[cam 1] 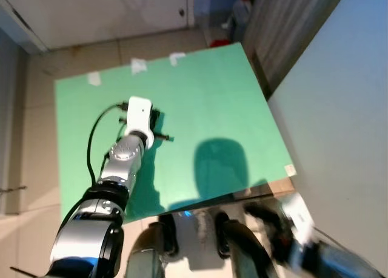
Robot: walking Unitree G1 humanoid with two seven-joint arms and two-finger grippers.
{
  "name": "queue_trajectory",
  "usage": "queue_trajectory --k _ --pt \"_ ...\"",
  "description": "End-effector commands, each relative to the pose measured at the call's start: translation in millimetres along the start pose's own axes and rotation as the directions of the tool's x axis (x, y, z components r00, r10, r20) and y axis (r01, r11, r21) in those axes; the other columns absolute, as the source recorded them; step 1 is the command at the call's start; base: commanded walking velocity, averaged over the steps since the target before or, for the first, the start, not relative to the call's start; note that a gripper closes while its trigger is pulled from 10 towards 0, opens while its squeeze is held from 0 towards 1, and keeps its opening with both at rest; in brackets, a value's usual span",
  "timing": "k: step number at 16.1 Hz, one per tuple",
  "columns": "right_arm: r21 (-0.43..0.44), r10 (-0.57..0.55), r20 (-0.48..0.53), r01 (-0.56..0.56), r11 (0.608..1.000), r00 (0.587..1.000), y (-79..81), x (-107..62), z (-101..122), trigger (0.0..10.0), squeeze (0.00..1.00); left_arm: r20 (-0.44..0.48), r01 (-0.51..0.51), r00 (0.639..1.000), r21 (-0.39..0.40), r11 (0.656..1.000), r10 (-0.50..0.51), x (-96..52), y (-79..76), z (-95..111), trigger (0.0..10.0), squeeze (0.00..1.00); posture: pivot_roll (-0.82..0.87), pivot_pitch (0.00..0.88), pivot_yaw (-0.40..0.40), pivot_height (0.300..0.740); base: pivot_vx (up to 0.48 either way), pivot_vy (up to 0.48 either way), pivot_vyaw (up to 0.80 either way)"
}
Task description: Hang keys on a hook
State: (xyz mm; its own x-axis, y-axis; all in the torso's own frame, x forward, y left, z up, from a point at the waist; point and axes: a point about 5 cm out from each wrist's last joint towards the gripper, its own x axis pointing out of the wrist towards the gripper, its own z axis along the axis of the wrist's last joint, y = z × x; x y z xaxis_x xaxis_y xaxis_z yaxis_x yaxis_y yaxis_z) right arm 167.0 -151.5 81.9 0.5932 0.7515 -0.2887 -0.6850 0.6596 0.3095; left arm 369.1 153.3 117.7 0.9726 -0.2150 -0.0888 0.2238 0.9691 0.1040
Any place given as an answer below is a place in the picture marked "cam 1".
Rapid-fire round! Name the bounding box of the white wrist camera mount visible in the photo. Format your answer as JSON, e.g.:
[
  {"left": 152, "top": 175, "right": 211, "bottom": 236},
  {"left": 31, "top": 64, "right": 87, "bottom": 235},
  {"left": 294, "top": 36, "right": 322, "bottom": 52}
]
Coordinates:
[
  {"left": 123, "top": 96, "right": 153, "bottom": 148},
  {"left": 282, "top": 193, "right": 316, "bottom": 245}
]

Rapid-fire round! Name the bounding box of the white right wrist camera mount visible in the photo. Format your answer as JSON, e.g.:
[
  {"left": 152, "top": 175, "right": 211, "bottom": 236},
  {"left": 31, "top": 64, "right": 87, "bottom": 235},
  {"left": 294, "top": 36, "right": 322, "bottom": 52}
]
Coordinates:
[{"left": 282, "top": 193, "right": 316, "bottom": 245}]

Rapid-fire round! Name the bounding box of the grey cabinet door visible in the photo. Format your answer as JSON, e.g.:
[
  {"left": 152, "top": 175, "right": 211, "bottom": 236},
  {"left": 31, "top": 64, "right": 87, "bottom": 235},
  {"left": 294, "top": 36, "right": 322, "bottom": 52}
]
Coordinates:
[{"left": 0, "top": 47, "right": 28, "bottom": 215}]

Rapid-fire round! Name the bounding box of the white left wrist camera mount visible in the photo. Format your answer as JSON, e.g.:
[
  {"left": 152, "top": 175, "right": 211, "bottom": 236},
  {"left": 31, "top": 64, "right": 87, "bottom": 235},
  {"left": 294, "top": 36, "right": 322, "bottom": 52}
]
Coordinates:
[{"left": 123, "top": 96, "right": 153, "bottom": 148}]

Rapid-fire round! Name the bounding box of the brown wooden panel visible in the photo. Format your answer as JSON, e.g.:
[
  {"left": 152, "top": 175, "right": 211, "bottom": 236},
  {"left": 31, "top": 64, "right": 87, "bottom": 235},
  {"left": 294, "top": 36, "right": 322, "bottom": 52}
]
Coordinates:
[{"left": 242, "top": 0, "right": 349, "bottom": 100}]

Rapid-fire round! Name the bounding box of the white bottle with red cap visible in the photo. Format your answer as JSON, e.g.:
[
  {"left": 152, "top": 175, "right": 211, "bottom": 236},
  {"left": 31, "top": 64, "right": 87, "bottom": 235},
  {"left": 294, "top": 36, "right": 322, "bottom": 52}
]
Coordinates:
[{"left": 230, "top": 0, "right": 253, "bottom": 43}]

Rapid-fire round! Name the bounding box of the green corrugated plastic board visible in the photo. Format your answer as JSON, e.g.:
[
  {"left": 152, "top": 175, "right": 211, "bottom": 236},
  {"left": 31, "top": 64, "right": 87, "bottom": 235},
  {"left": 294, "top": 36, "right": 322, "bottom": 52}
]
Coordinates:
[{"left": 53, "top": 42, "right": 298, "bottom": 221}]

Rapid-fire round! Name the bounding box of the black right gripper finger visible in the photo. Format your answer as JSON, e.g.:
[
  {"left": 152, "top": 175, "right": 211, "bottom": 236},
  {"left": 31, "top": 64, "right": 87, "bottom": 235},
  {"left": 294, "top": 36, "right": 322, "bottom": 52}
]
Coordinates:
[
  {"left": 244, "top": 212, "right": 275, "bottom": 229},
  {"left": 247, "top": 203, "right": 279, "bottom": 218}
]

